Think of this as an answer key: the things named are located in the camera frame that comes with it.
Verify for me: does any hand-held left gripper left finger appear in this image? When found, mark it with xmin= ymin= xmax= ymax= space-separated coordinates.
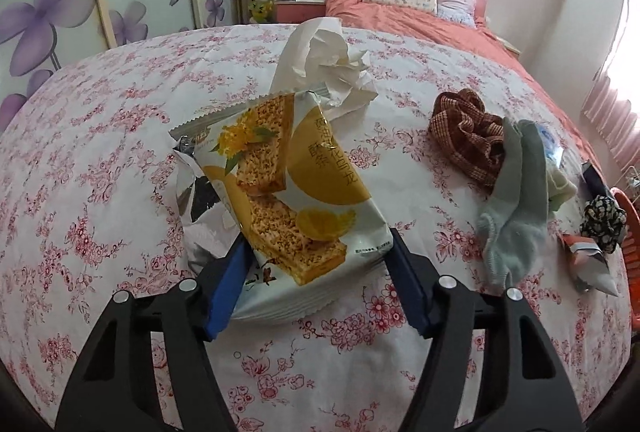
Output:
xmin=54 ymin=235 xmax=253 ymax=432

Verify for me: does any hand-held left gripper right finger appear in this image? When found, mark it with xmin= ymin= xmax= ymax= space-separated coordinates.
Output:
xmin=385 ymin=226 xmax=586 ymax=432

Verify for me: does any yellow and white snack packet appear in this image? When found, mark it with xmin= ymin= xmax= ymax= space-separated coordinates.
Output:
xmin=168 ymin=85 xmax=392 ymax=324

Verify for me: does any orange plastic basket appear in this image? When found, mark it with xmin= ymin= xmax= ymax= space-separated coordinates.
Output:
xmin=612 ymin=189 xmax=640 ymax=328

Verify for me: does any grey-green sock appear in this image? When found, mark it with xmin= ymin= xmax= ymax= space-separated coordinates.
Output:
xmin=475 ymin=117 xmax=551 ymax=290

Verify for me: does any brown plaid cloth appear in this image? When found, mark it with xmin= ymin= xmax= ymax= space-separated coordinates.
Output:
xmin=428 ymin=88 xmax=507 ymax=193

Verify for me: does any red floral bedsheet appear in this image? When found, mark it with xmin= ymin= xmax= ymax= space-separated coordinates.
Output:
xmin=0 ymin=23 xmax=633 ymax=432

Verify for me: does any small white cloth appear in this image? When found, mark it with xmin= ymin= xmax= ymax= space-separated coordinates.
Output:
xmin=545 ymin=159 xmax=578 ymax=203

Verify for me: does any red and white wrapper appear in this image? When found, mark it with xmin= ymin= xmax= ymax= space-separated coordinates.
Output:
xmin=560 ymin=233 xmax=621 ymax=297

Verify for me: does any black floral scrunchie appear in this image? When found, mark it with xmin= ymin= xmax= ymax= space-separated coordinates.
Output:
xmin=580 ymin=195 xmax=628 ymax=255

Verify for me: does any crumpled white tissue paper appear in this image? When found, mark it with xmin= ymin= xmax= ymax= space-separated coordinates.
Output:
xmin=270 ymin=17 xmax=379 ymax=118

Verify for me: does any wooden bedside table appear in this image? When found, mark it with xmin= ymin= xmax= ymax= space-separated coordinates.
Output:
xmin=492 ymin=35 xmax=523 ymax=58

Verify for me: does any coral duvet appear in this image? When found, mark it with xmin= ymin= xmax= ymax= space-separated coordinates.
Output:
xmin=325 ymin=0 xmax=601 ymax=163

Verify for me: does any pink curtain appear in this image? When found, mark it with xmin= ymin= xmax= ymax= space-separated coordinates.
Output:
xmin=580 ymin=0 xmax=640 ymax=148

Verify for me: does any striped ruffled pillow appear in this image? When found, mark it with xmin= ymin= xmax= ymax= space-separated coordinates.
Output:
xmin=436 ymin=0 xmax=478 ymax=29

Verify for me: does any pink nightstand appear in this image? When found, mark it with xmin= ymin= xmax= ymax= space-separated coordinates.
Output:
xmin=274 ymin=0 xmax=327 ymax=24

